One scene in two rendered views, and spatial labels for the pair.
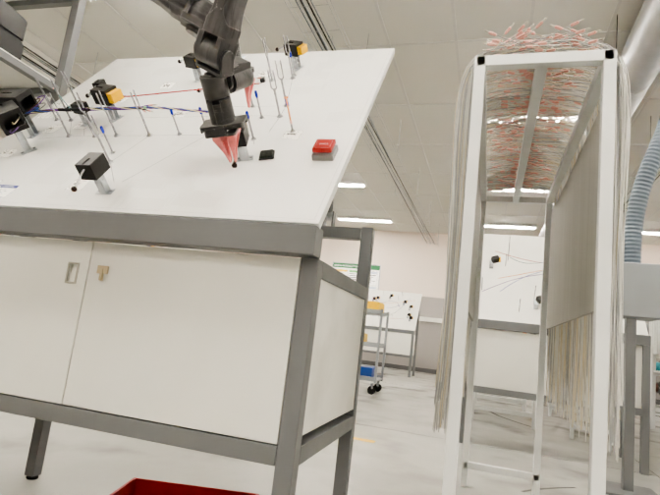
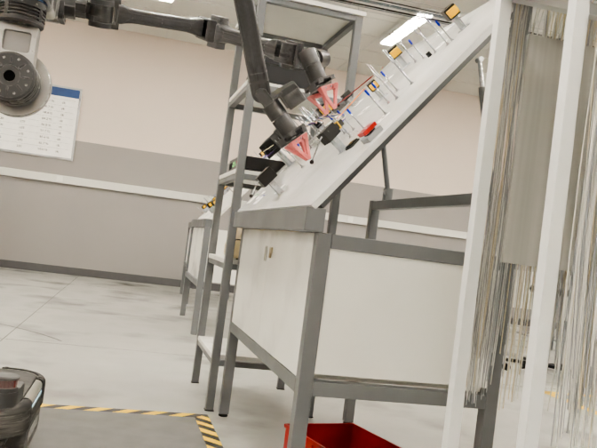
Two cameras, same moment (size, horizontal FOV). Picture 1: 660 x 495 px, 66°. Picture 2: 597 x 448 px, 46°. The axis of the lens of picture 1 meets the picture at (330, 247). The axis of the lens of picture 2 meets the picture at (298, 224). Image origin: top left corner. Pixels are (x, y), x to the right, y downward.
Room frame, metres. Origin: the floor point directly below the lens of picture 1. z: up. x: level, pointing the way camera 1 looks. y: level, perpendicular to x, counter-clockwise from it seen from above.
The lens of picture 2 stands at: (0.08, -1.60, 0.76)
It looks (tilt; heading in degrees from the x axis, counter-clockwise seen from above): 2 degrees up; 59
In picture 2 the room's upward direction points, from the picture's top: 7 degrees clockwise
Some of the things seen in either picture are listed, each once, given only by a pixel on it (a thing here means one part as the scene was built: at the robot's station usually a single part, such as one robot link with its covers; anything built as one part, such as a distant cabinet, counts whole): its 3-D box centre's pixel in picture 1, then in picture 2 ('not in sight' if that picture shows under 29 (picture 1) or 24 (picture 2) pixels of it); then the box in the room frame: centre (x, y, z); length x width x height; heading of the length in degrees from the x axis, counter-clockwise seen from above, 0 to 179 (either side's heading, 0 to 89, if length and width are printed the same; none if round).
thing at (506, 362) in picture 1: (547, 334); not in sight; (3.85, -1.70, 0.83); 1.18 x 0.72 x 1.65; 72
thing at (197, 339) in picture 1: (178, 334); (283, 294); (1.19, 0.32, 0.60); 0.55 x 0.03 x 0.39; 74
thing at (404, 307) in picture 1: (387, 330); not in sight; (10.29, -1.33, 0.83); 1.18 x 0.72 x 1.65; 72
